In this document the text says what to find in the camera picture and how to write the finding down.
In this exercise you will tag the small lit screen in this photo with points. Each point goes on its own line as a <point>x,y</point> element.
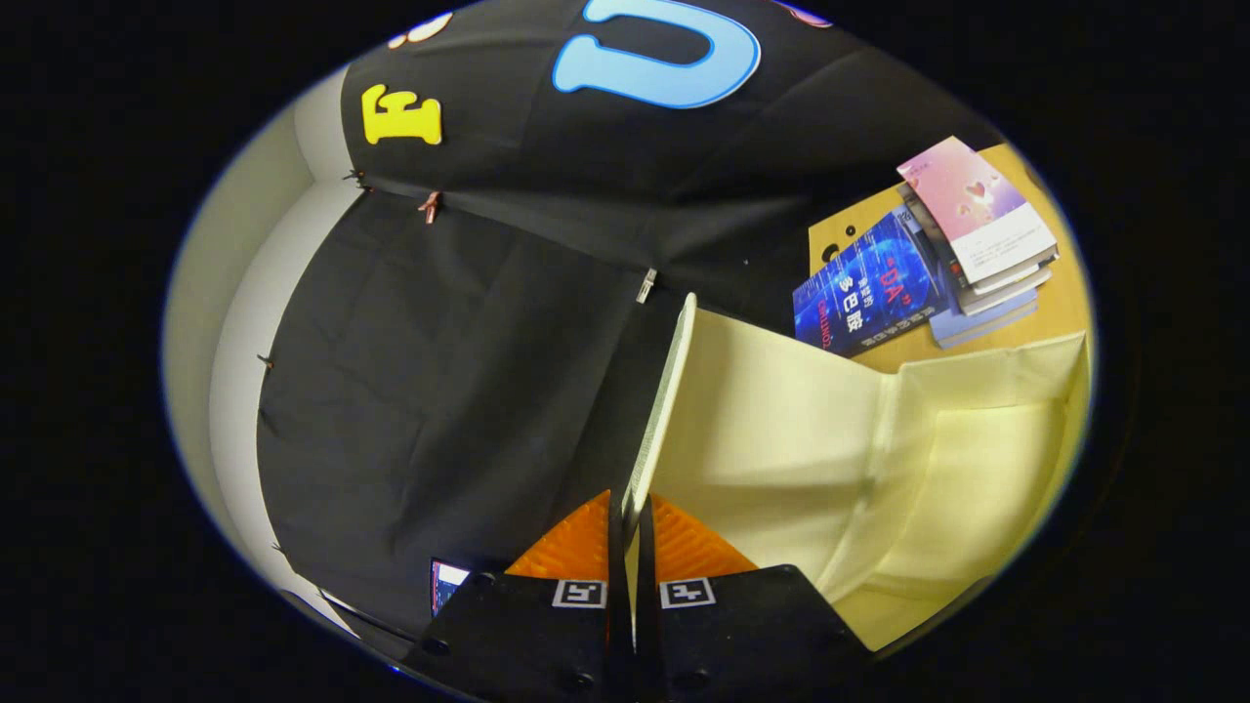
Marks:
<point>447,581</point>

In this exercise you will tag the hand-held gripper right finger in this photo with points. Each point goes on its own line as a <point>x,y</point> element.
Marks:
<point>732,635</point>

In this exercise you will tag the white paperback book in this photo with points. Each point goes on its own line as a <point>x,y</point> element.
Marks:
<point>1011,288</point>

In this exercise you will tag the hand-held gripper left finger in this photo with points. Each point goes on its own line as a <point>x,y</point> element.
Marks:
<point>547,644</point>

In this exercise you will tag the black backdrop cloth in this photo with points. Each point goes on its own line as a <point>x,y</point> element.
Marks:
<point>439,391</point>

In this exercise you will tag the silver clip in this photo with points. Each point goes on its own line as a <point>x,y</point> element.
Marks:
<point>645,285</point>

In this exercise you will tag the red clip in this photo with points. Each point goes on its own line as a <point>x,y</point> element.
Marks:
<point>430,207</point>

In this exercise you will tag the grey blue book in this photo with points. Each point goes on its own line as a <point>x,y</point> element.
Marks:
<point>986,322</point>

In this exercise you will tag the pale fabric storage box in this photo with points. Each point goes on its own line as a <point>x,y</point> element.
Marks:
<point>781,439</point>

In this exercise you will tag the pink cover book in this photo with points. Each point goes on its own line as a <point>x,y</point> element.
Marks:
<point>977,210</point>

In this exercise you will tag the blue cover book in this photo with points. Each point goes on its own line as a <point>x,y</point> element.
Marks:
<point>869,288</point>

